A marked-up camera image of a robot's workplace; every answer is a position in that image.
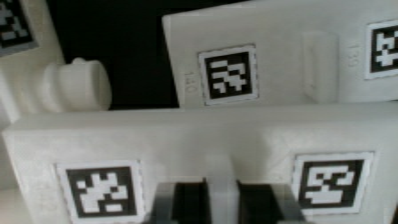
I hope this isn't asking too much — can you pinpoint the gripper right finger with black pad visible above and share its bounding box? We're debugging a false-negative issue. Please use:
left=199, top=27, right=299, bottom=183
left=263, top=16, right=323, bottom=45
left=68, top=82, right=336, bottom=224
left=236, top=179, right=307, bottom=224

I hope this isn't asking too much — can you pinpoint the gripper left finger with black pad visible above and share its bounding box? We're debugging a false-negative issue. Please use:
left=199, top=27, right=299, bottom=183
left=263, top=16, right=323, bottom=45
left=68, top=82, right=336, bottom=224
left=148, top=178, right=210, bottom=224

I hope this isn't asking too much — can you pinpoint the white cabinet door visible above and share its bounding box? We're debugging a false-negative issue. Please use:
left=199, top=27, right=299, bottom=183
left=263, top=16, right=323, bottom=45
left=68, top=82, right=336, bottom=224
left=162, top=0, right=398, bottom=109
left=0, top=101, right=398, bottom=224

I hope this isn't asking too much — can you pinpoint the white cabinet body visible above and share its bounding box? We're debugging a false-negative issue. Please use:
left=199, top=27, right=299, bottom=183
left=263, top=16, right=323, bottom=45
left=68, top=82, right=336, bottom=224
left=0, top=0, right=112, bottom=224

